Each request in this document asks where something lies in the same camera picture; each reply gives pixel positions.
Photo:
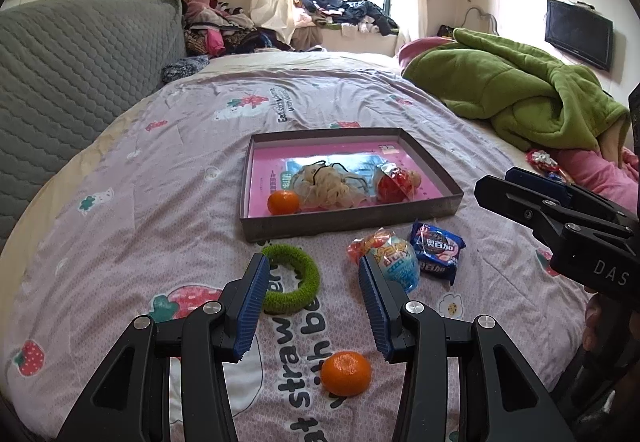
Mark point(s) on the pile of clothes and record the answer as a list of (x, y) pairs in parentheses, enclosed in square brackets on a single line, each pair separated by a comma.
[(220, 26)]

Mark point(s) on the black wall television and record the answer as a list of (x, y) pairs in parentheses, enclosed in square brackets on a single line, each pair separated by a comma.
[(577, 34)]

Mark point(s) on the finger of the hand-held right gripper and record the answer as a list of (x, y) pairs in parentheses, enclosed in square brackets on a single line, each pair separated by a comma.
[(537, 183), (505, 199)]

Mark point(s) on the pink blanket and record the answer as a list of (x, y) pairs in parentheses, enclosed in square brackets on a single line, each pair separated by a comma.
[(595, 166)]

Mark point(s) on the person's right hand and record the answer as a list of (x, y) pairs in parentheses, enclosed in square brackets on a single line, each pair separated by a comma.
[(594, 322)]

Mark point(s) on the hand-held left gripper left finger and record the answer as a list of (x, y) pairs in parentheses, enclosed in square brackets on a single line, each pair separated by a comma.
[(252, 307)]

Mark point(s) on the orange mandarin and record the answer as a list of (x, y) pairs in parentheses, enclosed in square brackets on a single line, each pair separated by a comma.
[(346, 373), (284, 203)]

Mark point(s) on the pink pillow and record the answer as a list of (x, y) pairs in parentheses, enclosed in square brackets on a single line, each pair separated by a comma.
[(415, 51)]

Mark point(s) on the green fleece blanket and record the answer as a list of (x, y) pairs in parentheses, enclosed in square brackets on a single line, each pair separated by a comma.
[(515, 86)]

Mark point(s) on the red egg-shaped toy packet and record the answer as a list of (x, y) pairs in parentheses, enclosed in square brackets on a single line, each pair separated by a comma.
[(392, 184)]

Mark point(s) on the dark clothes on windowsill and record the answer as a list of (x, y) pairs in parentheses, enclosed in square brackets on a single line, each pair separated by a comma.
[(350, 11)]

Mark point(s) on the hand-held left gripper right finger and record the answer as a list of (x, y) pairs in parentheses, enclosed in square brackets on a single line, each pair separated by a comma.
[(375, 312)]

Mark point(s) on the red foil candy wrapper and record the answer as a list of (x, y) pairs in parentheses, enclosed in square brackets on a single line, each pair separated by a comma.
[(542, 159)]

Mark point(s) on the grey shallow cardboard box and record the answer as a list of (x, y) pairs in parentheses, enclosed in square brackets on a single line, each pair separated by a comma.
[(350, 224)]

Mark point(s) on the walnut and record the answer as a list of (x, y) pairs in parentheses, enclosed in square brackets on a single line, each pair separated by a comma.
[(416, 179)]

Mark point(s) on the blue egg-shaped toy packet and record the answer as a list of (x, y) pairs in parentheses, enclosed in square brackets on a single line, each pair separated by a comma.
[(400, 267)]

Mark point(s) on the grey quilted headboard cover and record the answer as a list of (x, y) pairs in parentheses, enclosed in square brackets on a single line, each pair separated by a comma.
[(75, 86)]

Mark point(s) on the beige mesh scrunchie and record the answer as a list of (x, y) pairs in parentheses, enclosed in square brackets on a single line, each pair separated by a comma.
[(330, 187)]

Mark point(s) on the blue cookie packet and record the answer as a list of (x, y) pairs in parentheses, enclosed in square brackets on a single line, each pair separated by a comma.
[(439, 252)]

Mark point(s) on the dark patterned cloth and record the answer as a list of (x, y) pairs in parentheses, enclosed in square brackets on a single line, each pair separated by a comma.
[(185, 67)]

